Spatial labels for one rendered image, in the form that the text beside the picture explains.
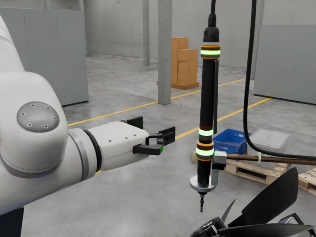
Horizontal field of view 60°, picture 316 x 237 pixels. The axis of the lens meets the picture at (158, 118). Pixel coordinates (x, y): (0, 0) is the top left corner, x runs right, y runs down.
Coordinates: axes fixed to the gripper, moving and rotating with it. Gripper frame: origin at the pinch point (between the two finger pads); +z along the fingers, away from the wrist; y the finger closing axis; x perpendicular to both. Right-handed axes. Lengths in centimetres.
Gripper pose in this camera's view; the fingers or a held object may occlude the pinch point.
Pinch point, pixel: (154, 129)
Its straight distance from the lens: 55.6
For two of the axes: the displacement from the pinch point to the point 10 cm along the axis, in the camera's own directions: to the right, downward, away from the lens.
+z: 7.1, -2.2, 6.7
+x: 0.0, -9.5, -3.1
